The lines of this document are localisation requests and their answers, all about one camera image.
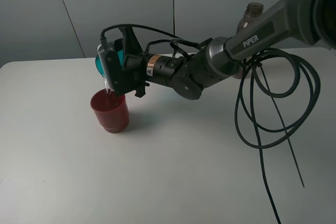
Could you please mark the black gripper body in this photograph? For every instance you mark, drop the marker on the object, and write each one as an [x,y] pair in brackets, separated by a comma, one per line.
[150,65]

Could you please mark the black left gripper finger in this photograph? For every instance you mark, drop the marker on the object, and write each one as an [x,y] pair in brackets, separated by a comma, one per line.
[131,45]

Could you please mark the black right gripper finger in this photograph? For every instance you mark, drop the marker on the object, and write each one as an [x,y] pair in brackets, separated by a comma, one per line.
[128,81]

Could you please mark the teal transparent plastic cup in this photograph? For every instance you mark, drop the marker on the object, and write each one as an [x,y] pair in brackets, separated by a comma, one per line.
[105,58]

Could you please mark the smoky transparent plastic bottle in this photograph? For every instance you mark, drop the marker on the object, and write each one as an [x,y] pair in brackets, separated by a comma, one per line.
[252,12]

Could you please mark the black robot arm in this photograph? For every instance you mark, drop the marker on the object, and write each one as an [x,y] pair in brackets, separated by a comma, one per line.
[308,21]

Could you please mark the red plastic cup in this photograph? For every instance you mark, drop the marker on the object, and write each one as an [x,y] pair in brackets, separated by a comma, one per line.
[111,112]

